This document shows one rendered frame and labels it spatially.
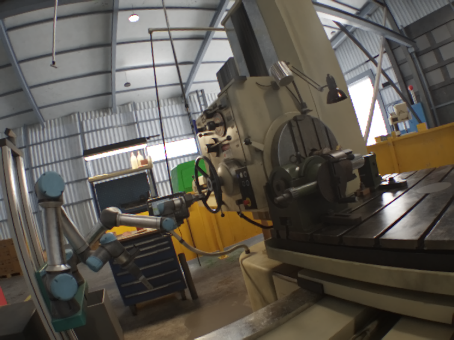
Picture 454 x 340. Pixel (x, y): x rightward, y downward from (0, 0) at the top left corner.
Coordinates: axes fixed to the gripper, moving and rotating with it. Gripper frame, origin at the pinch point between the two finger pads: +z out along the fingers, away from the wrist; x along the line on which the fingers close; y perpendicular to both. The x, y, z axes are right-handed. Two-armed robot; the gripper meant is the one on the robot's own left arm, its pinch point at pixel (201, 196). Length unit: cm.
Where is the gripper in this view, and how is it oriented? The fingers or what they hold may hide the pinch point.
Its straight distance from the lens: 175.7
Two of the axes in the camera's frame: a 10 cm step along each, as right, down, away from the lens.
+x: -2.7, 5.2, 8.1
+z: 8.8, -2.2, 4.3
